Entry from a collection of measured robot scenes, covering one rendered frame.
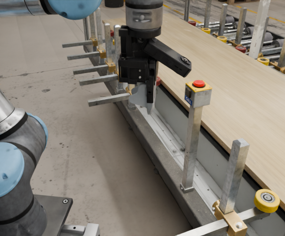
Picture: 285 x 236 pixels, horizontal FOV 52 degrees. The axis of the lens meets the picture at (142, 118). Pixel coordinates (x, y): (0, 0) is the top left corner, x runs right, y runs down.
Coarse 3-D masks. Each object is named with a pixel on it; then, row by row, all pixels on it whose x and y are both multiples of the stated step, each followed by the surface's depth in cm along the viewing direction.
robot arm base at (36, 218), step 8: (32, 200) 71; (32, 208) 72; (40, 208) 75; (16, 216) 67; (24, 216) 69; (32, 216) 71; (40, 216) 74; (0, 224) 67; (8, 224) 67; (16, 224) 68; (24, 224) 69; (32, 224) 71; (40, 224) 73; (0, 232) 68; (8, 232) 68; (16, 232) 69; (24, 232) 71; (32, 232) 71; (40, 232) 73
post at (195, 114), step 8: (192, 112) 108; (200, 112) 108; (192, 120) 110; (200, 120) 110; (192, 128) 111; (192, 136) 113; (192, 144) 116; (192, 152) 118; (184, 160) 124; (192, 160) 121; (184, 168) 125; (192, 168) 123; (184, 176) 127; (192, 176) 126; (184, 184) 129; (192, 184) 129; (184, 192) 130
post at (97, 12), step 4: (96, 12) 222; (100, 12) 224; (96, 16) 224; (100, 16) 225; (96, 20) 227; (100, 20) 227; (96, 24) 230; (100, 24) 228; (100, 28) 230; (100, 32) 232; (100, 36) 233; (100, 40) 235; (100, 44) 237; (100, 48) 238; (100, 60) 244
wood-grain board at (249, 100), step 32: (192, 32) 256; (160, 64) 199; (192, 64) 199; (224, 64) 199; (256, 64) 199; (224, 96) 162; (256, 96) 162; (224, 128) 137; (256, 128) 137; (256, 160) 118
